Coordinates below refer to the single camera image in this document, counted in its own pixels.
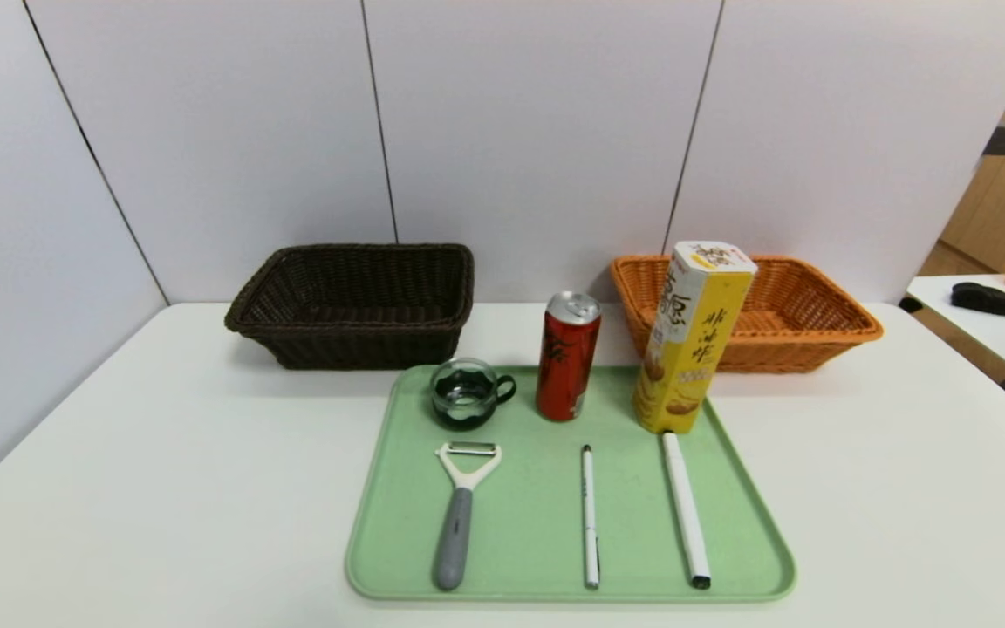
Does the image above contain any red soda can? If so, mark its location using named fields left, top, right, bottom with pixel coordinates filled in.
left=536, top=291, right=603, bottom=423

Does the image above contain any glass cup with black handle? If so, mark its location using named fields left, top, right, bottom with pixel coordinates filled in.
left=429, top=358, right=518, bottom=432

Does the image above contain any tall yellow snack box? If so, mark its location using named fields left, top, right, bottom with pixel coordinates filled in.
left=632, top=242, right=758, bottom=435

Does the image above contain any white peeler with grey handle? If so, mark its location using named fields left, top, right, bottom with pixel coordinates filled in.
left=433, top=441, right=503, bottom=592

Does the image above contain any thick white marker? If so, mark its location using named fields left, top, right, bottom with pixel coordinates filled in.
left=661, top=432, right=713, bottom=590

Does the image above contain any dark brown wicker basket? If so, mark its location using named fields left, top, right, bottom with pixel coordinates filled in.
left=223, top=243, right=475, bottom=371

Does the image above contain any orange wicker basket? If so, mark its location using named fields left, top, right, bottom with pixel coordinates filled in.
left=611, top=254, right=885, bottom=374

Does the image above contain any light green plastic tray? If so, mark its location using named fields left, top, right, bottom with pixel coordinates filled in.
left=345, top=364, right=797, bottom=604

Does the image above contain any thin white pen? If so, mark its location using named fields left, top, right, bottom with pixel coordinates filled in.
left=581, top=445, right=601, bottom=590

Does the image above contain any black brush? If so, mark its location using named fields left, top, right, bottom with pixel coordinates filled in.
left=950, top=282, right=1005, bottom=317

